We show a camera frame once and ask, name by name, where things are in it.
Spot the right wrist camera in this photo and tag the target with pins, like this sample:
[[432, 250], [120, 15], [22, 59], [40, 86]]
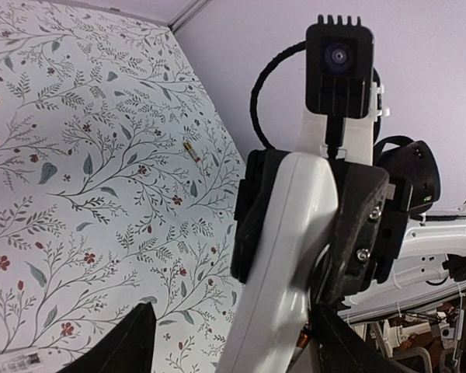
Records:
[[343, 91]]

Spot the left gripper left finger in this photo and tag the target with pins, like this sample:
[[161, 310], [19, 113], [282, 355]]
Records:
[[128, 347]]

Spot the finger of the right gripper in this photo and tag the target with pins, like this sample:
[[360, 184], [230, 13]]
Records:
[[261, 186]]

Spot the floral patterned table mat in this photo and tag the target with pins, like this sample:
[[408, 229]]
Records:
[[101, 206]]

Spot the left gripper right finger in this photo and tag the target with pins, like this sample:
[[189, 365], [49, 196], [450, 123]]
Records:
[[337, 348]]

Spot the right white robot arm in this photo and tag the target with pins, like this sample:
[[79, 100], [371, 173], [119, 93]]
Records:
[[431, 266]]

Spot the gold battery far right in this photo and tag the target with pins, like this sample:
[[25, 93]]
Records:
[[191, 151]]

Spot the white remote battery cover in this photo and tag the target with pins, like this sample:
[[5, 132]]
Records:
[[21, 361]]

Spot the white remote control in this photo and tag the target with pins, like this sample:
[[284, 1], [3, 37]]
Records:
[[273, 306]]

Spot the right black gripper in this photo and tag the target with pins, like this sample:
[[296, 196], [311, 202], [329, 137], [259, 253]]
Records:
[[361, 191]]

